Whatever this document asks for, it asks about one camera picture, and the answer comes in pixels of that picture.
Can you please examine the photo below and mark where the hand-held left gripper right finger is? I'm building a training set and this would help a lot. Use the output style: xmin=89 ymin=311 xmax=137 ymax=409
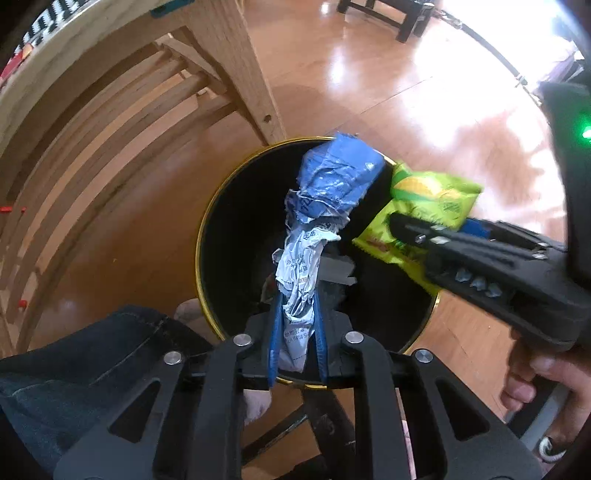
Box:
xmin=314 ymin=295 xmax=543 ymax=480

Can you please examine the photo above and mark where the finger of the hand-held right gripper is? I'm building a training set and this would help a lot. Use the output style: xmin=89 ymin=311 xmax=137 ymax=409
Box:
xmin=462 ymin=217 xmax=568 ymax=254
xmin=390 ymin=211 xmax=520 ymax=287

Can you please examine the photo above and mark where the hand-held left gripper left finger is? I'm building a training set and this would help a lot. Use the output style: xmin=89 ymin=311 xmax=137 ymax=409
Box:
xmin=53 ymin=295 xmax=283 ymax=480

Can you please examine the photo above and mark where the green snack packet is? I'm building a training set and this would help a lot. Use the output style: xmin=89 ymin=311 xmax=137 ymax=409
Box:
xmin=352 ymin=161 xmax=483 ymax=296

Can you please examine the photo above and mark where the blue white wrapper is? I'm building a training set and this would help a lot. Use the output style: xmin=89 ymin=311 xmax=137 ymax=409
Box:
xmin=270 ymin=131 xmax=386 ymax=374

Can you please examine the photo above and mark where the black bin with gold rim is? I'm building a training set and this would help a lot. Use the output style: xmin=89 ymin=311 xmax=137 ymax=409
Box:
xmin=195 ymin=136 xmax=439 ymax=393

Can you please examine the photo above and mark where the person's right hand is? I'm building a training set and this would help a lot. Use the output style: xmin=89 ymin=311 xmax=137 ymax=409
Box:
xmin=501 ymin=344 xmax=591 ymax=412

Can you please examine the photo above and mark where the person's foot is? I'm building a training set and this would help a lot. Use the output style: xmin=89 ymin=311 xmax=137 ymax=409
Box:
xmin=174 ymin=299 xmax=273 ymax=428

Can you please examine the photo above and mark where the person's leg in jeans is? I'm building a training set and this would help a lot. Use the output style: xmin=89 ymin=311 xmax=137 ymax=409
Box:
xmin=0 ymin=305 xmax=218 ymax=480

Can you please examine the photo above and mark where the wooden table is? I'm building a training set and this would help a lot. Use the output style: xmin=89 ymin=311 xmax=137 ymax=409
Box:
xmin=0 ymin=0 xmax=287 ymax=148

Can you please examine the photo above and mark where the wooden slatted chair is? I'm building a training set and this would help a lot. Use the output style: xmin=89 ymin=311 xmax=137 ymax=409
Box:
xmin=0 ymin=37 xmax=241 ymax=347

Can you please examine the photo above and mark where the black white striped blanket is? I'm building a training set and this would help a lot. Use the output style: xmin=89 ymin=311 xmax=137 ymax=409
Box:
xmin=18 ymin=0 xmax=102 ymax=47

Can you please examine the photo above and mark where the black cable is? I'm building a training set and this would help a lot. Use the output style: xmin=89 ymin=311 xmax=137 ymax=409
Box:
xmin=434 ymin=9 xmax=541 ymax=107

